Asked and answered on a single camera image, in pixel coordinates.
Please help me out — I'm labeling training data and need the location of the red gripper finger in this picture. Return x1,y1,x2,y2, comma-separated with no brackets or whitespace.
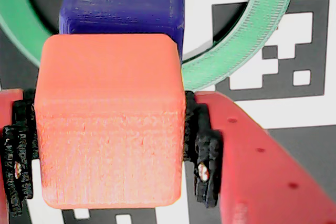
0,89,36,224
183,90,336,224

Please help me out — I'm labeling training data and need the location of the orange cube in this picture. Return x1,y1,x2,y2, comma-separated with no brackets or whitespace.
34,33,186,210

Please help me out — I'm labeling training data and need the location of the blue cube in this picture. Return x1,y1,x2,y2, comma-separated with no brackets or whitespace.
59,0,186,65

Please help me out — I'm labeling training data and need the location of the black white marker checkerboard mat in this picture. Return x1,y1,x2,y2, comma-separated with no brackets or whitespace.
0,0,336,224

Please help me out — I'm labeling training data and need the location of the green flat ring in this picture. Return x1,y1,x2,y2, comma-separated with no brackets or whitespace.
0,0,297,91

